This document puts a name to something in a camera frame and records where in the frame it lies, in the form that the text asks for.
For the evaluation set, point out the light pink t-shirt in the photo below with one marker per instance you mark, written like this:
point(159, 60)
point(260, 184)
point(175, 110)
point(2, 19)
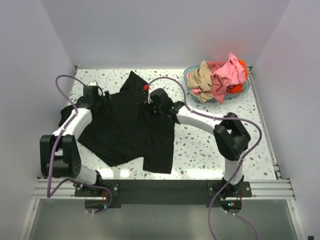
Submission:
point(196, 91)

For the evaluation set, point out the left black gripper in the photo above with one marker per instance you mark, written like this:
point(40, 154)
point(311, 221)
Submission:
point(107, 105)

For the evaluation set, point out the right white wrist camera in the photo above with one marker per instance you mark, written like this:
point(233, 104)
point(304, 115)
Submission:
point(146, 89)

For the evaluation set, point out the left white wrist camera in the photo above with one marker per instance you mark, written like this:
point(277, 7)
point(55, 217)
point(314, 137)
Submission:
point(93, 83)

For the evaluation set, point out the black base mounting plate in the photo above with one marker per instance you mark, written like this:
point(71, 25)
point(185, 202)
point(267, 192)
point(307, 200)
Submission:
point(116, 193)

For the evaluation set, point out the black t-shirt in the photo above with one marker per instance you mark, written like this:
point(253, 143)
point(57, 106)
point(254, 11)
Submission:
point(120, 136)

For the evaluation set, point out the beige t-shirt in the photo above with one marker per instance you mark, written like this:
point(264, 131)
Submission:
point(201, 78)

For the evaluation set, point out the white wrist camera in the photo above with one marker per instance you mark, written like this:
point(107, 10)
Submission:
point(146, 89)
point(93, 83)

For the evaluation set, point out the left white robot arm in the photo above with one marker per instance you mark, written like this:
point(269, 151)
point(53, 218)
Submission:
point(59, 154)

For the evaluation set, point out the aluminium frame rail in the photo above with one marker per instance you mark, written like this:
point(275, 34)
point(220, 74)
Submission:
point(257, 189)

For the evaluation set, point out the teal plastic laundry basket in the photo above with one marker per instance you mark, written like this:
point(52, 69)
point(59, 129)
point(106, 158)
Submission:
point(190, 69)

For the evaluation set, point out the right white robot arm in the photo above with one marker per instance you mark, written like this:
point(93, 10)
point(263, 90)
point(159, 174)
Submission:
point(231, 137)

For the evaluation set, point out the orange t-shirt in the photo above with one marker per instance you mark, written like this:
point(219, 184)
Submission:
point(239, 81)

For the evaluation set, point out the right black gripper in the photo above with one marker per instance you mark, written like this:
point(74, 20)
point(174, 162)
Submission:
point(144, 107)

